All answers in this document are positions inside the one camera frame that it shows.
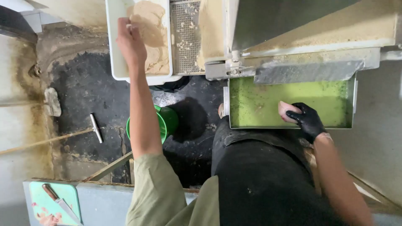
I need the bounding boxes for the metal mesh sieve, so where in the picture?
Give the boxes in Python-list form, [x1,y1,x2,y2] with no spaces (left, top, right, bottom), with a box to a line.
[170,0,203,75]

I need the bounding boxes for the floor squeegee with wooden handle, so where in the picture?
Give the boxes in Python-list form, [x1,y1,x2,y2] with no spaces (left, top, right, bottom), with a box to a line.
[0,113,103,156]

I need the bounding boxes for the grey stone block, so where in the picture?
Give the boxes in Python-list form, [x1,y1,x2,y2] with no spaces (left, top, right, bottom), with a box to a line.
[43,87,62,117]

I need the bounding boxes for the green plastic bucket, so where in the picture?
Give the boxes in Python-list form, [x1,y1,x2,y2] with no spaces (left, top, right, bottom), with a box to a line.
[126,104,179,145]

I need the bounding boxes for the black apron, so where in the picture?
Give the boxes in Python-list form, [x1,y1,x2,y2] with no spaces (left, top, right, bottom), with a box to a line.
[211,119,347,226]

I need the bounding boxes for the raw meat scraps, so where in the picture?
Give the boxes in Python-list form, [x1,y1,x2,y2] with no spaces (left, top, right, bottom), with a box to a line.
[31,202,64,226]

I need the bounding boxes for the olive green shirt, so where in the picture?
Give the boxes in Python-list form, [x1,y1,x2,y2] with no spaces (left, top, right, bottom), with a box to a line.
[125,153,220,226]

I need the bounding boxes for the knife with brown handle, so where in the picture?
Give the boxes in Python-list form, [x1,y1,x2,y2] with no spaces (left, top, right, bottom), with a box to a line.
[42,184,83,226]

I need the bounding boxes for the stainless steel breading machine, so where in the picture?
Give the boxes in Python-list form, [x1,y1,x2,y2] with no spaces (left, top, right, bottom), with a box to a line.
[197,0,402,85]

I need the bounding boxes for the beige breading flour heap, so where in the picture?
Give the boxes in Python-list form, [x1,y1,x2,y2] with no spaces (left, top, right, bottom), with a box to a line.
[126,0,170,75]

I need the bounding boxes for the person's right hand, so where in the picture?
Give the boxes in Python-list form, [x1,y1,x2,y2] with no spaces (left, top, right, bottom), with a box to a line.
[285,102,327,144]

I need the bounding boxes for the person's left hand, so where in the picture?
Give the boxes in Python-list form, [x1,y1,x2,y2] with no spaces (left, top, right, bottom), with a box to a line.
[116,17,148,68]

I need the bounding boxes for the pale pink raw meat piece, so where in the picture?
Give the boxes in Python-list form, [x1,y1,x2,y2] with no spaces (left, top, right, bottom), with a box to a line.
[278,101,303,123]

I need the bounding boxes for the rusty metal bar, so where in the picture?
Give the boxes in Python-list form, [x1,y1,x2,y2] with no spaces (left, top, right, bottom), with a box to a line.
[81,152,134,183]

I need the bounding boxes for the grey metal table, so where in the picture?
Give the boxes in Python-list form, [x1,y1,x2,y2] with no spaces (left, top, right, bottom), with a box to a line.
[23,178,200,226]

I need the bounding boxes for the mint green cutting board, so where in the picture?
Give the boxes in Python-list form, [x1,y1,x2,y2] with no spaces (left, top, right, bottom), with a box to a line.
[29,181,83,226]

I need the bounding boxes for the white plastic tub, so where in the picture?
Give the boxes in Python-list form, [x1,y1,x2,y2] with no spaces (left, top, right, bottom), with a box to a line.
[105,0,183,86]

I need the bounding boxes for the metal tray of green batter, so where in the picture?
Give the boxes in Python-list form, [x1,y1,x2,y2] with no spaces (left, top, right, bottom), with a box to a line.
[224,75,358,129]

